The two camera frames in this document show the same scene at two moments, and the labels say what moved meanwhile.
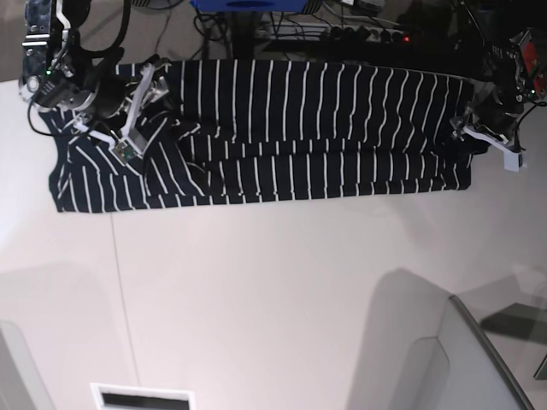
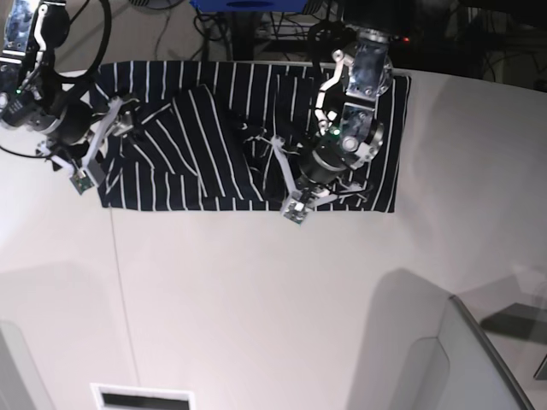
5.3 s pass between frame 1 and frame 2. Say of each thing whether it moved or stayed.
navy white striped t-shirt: moved
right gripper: moved
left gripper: moved
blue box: stayed
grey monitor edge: stayed
